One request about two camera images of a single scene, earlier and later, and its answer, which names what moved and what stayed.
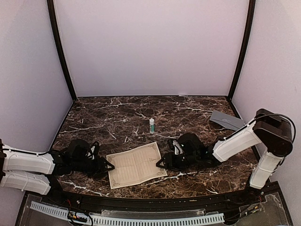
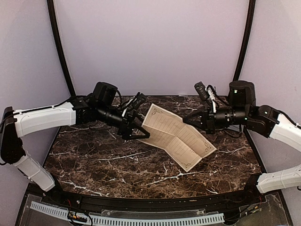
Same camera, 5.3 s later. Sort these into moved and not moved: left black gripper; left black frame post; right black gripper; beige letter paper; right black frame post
Moved: right black gripper; left black gripper; beige letter paper
Not moved: right black frame post; left black frame post
